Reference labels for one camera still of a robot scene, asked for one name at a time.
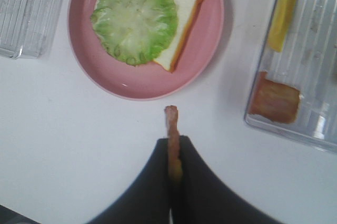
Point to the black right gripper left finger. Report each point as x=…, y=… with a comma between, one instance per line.
x=147, y=199

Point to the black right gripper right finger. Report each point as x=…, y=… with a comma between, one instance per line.
x=203, y=198

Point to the bacon strip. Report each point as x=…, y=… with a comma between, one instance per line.
x=277, y=102
x=175, y=171

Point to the green lettuce leaf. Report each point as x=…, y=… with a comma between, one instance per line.
x=135, y=31

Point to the bread slice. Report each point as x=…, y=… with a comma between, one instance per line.
x=186, y=12

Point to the yellow cheese slice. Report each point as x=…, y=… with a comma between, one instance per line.
x=280, y=24

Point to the pink round plate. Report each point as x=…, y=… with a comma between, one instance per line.
x=149, y=81

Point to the clear right food container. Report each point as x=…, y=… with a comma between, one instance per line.
x=307, y=63

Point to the clear food container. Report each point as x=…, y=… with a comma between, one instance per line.
x=307, y=63
x=28, y=27

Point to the clear left food container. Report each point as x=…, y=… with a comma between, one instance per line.
x=28, y=27

